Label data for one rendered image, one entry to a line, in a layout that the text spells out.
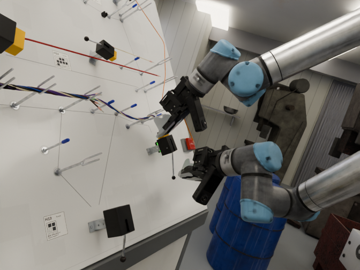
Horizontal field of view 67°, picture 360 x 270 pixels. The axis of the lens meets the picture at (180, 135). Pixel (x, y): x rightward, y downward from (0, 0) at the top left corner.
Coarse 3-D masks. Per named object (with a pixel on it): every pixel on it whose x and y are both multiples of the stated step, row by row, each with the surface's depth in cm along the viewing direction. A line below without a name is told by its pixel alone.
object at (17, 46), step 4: (16, 28) 52; (16, 32) 52; (20, 32) 53; (24, 32) 54; (16, 36) 52; (20, 36) 53; (24, 36) 53; (16, 40) 52; (20, 40) 52; (24, 40) 53; (12, 44) 51; (16, 44) 51; (20, 44) 52; (8, 48) 52; (12, 48) 52; (16, 48) 52; (20, 48) 52; (8, 52) 53; (12, 52) 53; (16, 52) 53
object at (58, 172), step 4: (92, 156) 57; (84, 160) 58; (96, 160) 55; (76, 164) 58; (80, 164) 58; (84, 164) 57; (56, 168) 62; (64, 168) 60; (68, 168) 60; (56, 172) 61; (60, 172) 62
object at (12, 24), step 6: (0, 18) 49; (6, 18) 50; (0, 24) 49; (6, 24) 50; (12, 24) 51; (0, 30) 49; (6, 30) 50; (12, 30) 51; (0, 36) 48; (6, 36) 49; (12, 36) 50; (0, 42) 50; (6, 42) 50; (12, 42) 50; (0, 48) 51; (6, 48) 51
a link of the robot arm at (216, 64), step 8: (224, 40) 74; (216, 48) 75; (224, 48) 73; (232, 48) 73; (208, 56) 76; (216, 56) 74; (224, 56) 74; (232, 56) 74; (200, 64) 78; (208, 64) 76; (216, 64) 75; (224, 64) 74; (232, 64) 74; (200, 72) 77; (208, 72) 76; (216, 72) 76; (224, 72) 75; (208, 80) 78; (216, 80) 78
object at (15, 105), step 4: (52, 76) 51; (48, 80) 52; (40, 84) 53; (56, 84) 51; (48, 88) 52; (36, 92) 54; (40, 92) 53; (28, 96) 55; (20, 100) 57; (24, 100) 56; (12, 104) 58; (16, 104) 57; (12, 108) 58; (16, 108) 58
